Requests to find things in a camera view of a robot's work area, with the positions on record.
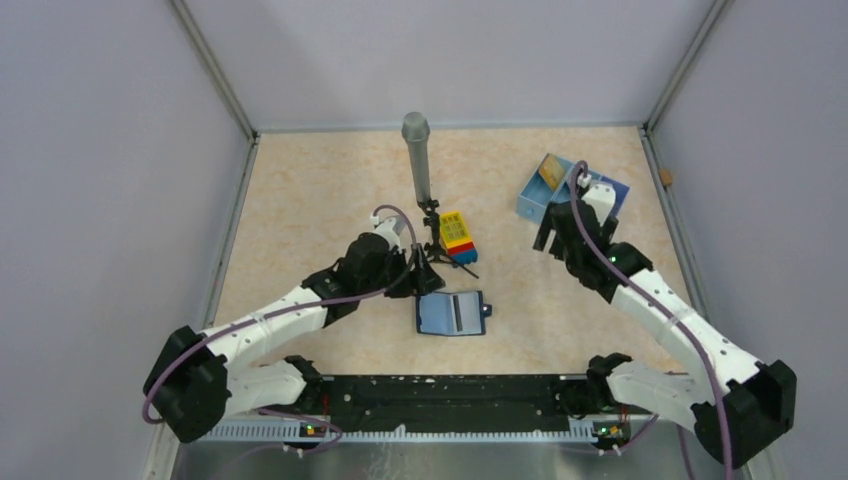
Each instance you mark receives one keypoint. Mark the dark blue card holder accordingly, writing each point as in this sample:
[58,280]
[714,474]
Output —
[433,314]

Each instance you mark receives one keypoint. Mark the black tripod stand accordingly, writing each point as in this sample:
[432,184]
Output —
[434,250]

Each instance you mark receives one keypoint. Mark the small wooden knob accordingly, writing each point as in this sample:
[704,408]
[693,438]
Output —
[665,177]

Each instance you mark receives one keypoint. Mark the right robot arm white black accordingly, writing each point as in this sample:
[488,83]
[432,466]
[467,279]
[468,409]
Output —
[735,404]

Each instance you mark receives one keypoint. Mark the aluminium frame front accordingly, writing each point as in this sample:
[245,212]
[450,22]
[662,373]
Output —
[632,446]

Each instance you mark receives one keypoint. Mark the purple drawer right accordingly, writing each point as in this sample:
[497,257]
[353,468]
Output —
[621,191]

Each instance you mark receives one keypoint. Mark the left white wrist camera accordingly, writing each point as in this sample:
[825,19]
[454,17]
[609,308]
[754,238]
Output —
[390,229]

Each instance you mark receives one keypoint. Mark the gold credit card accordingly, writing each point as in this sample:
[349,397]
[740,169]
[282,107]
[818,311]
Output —
[552,171]

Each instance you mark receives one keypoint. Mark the white cable duct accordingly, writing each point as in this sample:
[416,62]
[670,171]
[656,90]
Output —
[297,432]

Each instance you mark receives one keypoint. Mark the yellow red blue toy block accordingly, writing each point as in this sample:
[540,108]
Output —
[456,238]

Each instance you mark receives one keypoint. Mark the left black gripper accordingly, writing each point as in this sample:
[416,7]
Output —
[420,280]

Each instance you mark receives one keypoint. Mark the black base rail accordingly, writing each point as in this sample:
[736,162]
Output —
[452,403]

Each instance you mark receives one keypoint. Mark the grey microphone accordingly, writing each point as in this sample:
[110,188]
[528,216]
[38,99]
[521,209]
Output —
[415,131]

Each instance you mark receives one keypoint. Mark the light blue drawer left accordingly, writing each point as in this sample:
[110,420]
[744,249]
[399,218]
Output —
[535,195]

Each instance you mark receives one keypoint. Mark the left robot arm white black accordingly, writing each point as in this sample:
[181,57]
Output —
[201,377]

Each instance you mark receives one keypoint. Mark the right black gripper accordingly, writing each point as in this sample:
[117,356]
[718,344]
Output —
[545,234]

